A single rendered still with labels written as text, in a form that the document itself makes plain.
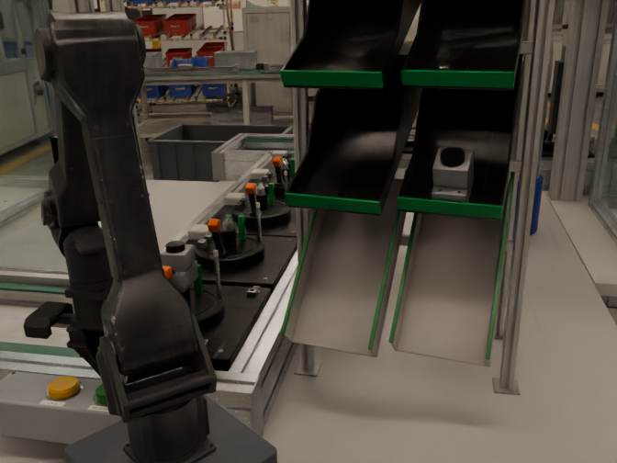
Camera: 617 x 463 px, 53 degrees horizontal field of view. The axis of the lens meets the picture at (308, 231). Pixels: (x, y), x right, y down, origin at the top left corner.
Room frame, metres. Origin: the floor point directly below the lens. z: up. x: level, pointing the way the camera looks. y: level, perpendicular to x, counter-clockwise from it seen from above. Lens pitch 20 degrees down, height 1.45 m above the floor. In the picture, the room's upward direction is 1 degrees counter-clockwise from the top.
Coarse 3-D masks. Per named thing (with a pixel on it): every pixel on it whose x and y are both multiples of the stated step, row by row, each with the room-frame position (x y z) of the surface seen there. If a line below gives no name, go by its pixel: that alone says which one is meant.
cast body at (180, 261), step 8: (168, 248) 0.90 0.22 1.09; (176, 248) 0.90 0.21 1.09; (184, 248) 0.91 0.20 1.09; (192, 248) 0.92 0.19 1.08; (168, 256) 0.89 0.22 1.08; (176, 256) 0.89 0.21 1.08; (184, 256) 0.89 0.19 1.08; (192, 256) 0.92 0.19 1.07; (168, 264) 0.89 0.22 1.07; (176, 264) 0.89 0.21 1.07; (184, 264) 0.89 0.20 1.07; (192, 264) 0.92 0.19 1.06; (176, 272) 0.89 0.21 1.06; (184, 272) 0.89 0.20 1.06; (192, 272) 0.91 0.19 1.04; (176, 280) 0.88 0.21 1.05; (184, 280) 0.88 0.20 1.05; (192, 280) 0.91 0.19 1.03; (184, 288) 0.88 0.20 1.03
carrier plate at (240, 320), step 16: (224, 288) 1.01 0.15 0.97; (240, 288) 1.00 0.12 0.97; (240, 304) 0.94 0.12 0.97; (256, 304) 0.94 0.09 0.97; (224, 320) 0.89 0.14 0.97; (240, 320) 0.89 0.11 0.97; (256, 320) 0.91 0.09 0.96; (208, 336) 0.84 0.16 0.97; (224, 336) 0.84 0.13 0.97; (240, 336) 0.84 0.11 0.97; (208, 352) 0.79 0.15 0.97; (224, 352) 0.79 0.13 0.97; (224, 368) 0.77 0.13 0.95
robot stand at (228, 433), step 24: (216, 408) 0.53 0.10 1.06; (96, 432) 0.50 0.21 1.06; (120, 432) 0.50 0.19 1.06; (216, 432) 0.50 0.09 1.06; (240, 432) 0.50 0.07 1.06; (72, 456) 0.47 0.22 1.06; (96, 456) 0.47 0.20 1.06; (120, 456) 0.47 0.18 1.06; (216, 456) 0.46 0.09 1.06; (240, 456) 0.46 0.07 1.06; (264, 456) 0.46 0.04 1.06
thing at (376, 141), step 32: (320, 96) 0.92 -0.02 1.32; (352, 96) 1.02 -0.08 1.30; (384, 96) 1.00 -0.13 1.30; (416, 96) 0.94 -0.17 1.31; (320, 128) 0.92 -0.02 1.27; (352, 128) 0.94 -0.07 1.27; (384, 128) 0.93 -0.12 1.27; (320, 160) 0.88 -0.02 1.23; (352, 160) 0.87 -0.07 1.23; (384, 160) 0.86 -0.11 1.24; (288, 192) 0.80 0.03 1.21; (320, 192) 0.82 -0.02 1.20; (352, 192) 0.81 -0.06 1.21; (384, 192) 0.77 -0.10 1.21
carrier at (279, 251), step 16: (256, 208) 1.18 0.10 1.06; (224, 224) 1.15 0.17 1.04; (240, 224) 1.20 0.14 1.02; (192, 240) 1.25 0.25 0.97; (208, 240) 1.18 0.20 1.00; (224, 240) 1.15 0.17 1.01; (240, 240) 1.19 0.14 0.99; (256, 240) 1.19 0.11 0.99; (272, 240) 1.24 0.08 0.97; (288, 240) 1.24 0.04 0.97; (208, 256) 1.11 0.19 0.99; (224, 256) 1.10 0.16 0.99; (240, 256) 1.11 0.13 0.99; (256, 256) 1.12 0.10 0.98; (272, 256) 1.15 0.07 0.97; (288, 256) 1.15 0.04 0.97; (208, 272) 1.08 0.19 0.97; (224, 272) 1.08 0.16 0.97; (240, 272) 1.08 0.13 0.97; (256, 272) 1.07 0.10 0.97; (272, 272) 1.07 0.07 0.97; (272, 288) 1.02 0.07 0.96
